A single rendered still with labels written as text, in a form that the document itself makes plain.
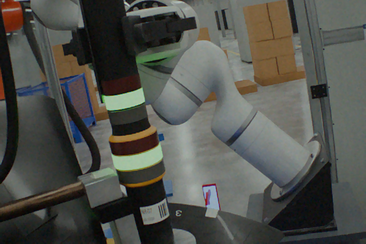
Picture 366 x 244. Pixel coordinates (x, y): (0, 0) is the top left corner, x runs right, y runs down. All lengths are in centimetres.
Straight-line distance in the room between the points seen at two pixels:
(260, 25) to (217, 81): 747
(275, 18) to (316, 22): 642
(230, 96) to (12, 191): 72
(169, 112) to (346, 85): 134
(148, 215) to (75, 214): 7
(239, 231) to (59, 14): 60
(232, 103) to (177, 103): 13
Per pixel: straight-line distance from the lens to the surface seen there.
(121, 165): 37
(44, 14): 97
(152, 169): 37
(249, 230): 63
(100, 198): 37
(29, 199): 37
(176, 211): 66
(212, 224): 63
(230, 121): 105
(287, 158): 108
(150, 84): 59
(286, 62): 870
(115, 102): 36
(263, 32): 852
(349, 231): 107
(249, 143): 106
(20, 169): 44
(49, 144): 47
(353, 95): 224
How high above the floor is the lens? 147
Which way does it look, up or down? 11 degrees down
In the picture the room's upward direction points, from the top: 11 degrees counter-clockwise
